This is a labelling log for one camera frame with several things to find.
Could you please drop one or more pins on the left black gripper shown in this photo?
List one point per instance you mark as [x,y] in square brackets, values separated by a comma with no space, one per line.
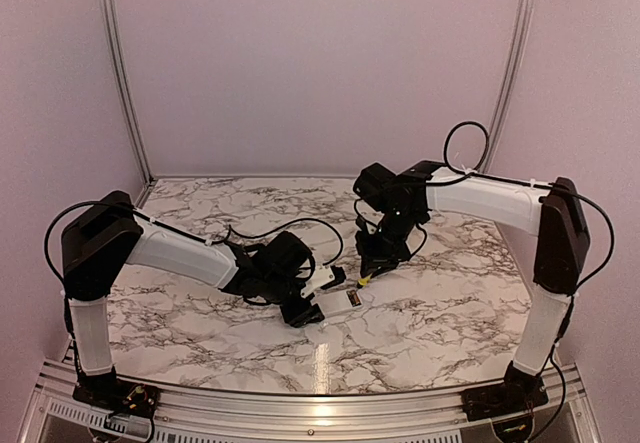
[302,314]

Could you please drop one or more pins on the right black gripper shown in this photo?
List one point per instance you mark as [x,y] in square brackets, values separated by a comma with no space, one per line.
[375,261]

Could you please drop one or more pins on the yellow handled screwdriver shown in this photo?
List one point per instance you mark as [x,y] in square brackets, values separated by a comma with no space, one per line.
[364,281]

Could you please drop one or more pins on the white remote control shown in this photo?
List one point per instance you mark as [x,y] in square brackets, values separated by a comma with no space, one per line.
[334,303]

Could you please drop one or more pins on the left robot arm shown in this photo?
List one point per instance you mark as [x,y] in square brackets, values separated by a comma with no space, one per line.
[111,234]

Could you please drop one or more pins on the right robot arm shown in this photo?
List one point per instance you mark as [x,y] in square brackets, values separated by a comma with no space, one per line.
[551,213]

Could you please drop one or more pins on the battery in remote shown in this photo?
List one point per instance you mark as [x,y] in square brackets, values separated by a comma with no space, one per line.
[354,298]

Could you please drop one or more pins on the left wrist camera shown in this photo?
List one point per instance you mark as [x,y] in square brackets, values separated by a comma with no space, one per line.
[324,277]

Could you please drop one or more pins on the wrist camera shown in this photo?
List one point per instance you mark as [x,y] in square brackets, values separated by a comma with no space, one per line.
[324,277]
[365,225]

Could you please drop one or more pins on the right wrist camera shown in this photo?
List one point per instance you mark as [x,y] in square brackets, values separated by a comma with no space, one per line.
[365,225]

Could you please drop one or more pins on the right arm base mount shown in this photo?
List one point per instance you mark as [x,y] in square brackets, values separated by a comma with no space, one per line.
[517,392]

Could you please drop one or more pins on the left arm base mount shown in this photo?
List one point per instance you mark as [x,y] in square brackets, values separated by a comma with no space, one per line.
[106,390]

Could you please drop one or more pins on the front aluminium rail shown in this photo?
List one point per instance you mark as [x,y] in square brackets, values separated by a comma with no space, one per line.
[185,414]

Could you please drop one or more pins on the right aluminium frame post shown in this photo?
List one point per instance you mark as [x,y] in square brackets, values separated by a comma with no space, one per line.
[515,56]

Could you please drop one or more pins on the aluminium frame post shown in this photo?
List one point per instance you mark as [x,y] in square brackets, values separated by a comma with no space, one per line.
[515,56]
[114,44]

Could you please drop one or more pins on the left aluminium frame post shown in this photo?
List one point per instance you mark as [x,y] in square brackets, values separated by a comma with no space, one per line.
[114,44]

